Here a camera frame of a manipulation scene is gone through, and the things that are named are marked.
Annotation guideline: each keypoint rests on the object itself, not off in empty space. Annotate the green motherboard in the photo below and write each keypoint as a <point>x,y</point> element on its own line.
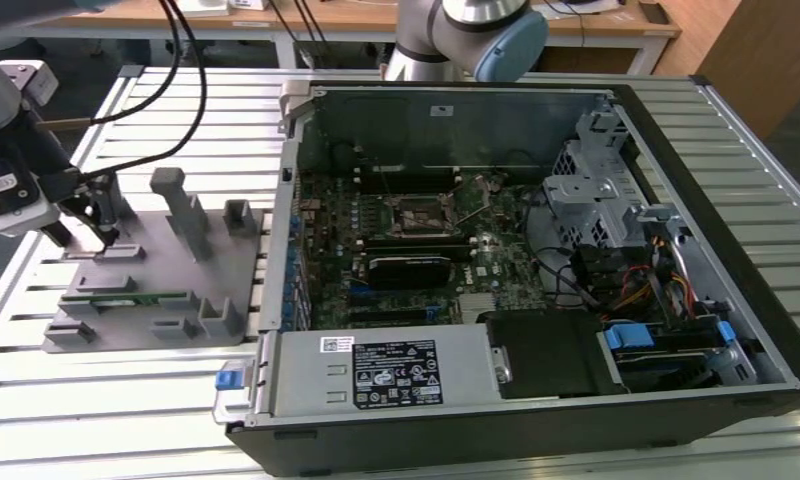
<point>507,250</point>

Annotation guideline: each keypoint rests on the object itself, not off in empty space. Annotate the silver drive cage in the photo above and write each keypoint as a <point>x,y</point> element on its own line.
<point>587,200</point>

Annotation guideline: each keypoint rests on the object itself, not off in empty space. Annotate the white box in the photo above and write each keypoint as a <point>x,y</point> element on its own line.
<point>207,6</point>
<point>248,4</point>

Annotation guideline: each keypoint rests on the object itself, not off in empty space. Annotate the green RAM stick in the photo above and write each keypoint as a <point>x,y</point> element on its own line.
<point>153,298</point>

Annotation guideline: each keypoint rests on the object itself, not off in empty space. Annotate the black plastic shroud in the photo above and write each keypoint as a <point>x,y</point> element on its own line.
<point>547,350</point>

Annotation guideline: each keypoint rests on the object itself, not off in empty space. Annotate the blue disk carrier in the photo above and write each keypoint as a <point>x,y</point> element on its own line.
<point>627,340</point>

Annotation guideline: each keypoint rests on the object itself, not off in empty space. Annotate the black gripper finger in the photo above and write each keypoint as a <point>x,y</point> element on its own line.
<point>59,235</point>
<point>103,200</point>

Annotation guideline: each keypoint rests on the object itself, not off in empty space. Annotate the silver power supply with label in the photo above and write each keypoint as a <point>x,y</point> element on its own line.
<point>293,375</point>

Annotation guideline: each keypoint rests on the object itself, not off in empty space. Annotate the CPU socket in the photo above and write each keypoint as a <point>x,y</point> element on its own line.
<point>416,215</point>

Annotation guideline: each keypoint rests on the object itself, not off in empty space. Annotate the white sticker on case wall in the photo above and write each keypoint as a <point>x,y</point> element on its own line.
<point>442,110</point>

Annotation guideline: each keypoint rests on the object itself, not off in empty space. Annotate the black RAM slot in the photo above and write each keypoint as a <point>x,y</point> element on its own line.
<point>407,174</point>
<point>416,256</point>
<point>416,250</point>
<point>416,239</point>
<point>416,245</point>
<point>407,170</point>
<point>407,183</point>
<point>407,179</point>

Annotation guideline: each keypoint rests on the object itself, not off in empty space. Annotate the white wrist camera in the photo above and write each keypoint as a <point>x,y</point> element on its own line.
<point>7,200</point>
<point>36,82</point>

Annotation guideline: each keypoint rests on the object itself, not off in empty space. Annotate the blue case latch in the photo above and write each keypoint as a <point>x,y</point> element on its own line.
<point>232,380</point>

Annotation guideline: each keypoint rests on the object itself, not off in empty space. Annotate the wooden cabinet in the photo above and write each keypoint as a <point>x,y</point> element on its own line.
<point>760,60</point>

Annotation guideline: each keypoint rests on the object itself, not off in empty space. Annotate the wooden desk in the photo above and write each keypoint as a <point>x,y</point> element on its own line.
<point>253,24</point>

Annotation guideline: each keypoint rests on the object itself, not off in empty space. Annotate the black expansion slot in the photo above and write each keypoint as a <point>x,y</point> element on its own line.
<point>394,315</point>

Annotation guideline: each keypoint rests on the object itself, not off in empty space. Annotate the silver finned heatsink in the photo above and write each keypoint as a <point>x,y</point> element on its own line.
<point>476,307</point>

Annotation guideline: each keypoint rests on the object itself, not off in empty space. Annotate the blue plastic clip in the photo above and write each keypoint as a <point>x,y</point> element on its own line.
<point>724,334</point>

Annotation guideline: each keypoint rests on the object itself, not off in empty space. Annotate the grey parts rack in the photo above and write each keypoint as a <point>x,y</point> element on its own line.
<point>173,310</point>

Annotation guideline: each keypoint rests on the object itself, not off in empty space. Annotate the black and silver PC case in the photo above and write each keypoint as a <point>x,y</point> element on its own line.
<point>440,445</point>

